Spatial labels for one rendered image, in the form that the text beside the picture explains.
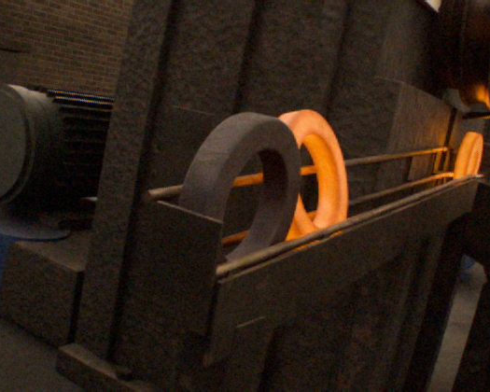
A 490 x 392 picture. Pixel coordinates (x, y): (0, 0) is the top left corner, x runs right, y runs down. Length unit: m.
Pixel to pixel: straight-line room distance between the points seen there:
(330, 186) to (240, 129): 0.32
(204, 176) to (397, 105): 0.71
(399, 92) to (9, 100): 1.21
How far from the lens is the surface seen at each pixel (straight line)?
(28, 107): 1.96
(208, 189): 0.56
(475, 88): 1.57
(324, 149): 0.87
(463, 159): 1.64
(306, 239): 0.72
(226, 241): 0.69
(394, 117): 1.22
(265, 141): 0.62
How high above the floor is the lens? 0.78
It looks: 9 degrees down
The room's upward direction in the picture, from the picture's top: 12 degrees clockwise
